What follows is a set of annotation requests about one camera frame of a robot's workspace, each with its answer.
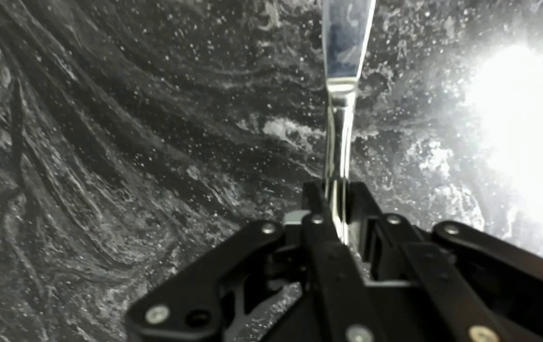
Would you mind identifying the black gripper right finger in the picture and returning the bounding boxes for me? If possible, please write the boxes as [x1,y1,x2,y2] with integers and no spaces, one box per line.
[348,182,384,260]

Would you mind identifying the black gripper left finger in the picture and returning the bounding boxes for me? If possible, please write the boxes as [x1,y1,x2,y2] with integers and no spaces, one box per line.
[302,182,337,250]

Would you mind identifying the silver table knife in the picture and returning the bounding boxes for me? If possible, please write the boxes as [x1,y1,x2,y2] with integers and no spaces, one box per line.
[321,0,376,245]

